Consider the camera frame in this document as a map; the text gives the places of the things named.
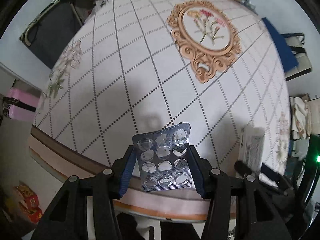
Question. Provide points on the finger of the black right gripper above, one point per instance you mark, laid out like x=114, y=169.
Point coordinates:
x=242, y=170
x=282, y=183

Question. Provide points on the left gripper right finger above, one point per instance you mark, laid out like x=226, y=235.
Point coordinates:
x=256, y=216

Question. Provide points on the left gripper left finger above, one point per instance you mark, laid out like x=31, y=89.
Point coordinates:
x=66, y=215

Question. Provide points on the white medicine box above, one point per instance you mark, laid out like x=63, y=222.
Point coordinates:
x=251, y=147

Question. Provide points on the silver pill blister pack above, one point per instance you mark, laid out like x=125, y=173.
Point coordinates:
x=162, y=158

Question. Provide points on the red snack packages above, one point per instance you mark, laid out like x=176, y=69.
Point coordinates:
x=29, y=203

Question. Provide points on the floral fabric pile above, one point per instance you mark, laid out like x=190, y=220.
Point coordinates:
x=304, y=117

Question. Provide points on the pink suitcase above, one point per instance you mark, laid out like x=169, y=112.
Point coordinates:
x=19, y=105

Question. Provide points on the dark grey suitcase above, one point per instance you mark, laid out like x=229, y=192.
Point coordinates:
x=50, y=32

